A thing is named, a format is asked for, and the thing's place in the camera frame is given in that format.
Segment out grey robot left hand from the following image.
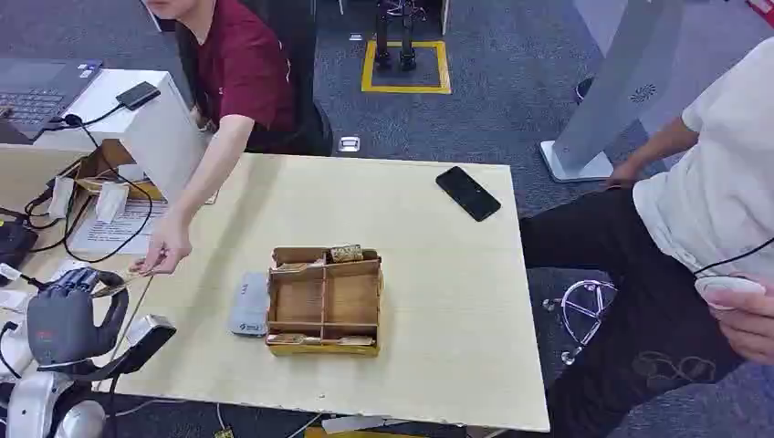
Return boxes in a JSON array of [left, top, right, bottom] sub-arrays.
[[26, 267, 131, 370]]

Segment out thin gold card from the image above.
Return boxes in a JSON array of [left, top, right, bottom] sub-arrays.
[[90, 258, 167, 298]]

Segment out black box device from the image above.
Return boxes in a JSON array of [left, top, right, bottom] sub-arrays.
[[0, 219, 39, 271]]

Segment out printed paper sheet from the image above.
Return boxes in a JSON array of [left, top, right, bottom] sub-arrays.
[[68, 198, 172, 256]]

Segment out white power adapter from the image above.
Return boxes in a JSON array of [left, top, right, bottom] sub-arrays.
[[47, 175, 76, 221], [94, 182, 131, 224]]

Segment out open cardboard box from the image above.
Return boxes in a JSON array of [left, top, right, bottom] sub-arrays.
[[58, 139, 168, 203]]

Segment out white cabinet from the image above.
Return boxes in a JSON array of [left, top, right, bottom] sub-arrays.
[[33, 68, 211, 204]]

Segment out dark laptop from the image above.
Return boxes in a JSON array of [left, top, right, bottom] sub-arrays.
[[0, 57, 105, 146]]

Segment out small black device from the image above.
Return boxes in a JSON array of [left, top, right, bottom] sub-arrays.
[[115, 81, 162, 112]]

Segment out gold card lying flat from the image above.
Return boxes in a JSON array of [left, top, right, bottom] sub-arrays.
[[275, 259, 329, 273]]

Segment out gold card row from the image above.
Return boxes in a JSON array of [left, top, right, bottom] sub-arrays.
[[267, 333, 377, 348]]

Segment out wooden compartment box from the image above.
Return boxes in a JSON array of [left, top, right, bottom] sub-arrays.
[[265, 245, 384, 359]]

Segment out person in red top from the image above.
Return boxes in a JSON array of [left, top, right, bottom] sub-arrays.
[[129, 0, 298, 276]]

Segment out yellow floor tape square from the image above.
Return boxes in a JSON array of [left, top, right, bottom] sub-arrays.
[[361, 39, 453, 96]]

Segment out black smartphone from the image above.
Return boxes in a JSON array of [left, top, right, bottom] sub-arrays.
[[434, 165, 502, 223]]

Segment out black robot legs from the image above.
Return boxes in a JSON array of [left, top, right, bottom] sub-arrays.
[[372, 0, 420, 72]]

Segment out chrome chair base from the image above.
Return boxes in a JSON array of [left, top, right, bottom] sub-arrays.
[[541, 278, 619, 368]]

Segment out white floor stand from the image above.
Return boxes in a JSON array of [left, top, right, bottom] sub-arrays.
[[539, 0, 687, 184]]

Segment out person in white top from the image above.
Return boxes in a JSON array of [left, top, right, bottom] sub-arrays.
[[519, 36, 774, 438]]

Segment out white hand controller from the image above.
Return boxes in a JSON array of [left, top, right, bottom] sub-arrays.
[[694, 276, 767, 311]]

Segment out person's hand holding controller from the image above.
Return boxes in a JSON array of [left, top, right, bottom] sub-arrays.
[[704, 275, 774, 366]]

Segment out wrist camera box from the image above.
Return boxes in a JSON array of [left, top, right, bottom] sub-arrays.
[[122, 314, 177, 366]]

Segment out black controller cable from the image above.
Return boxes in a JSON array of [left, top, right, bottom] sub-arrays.
[[693, 237, 774, 279]]

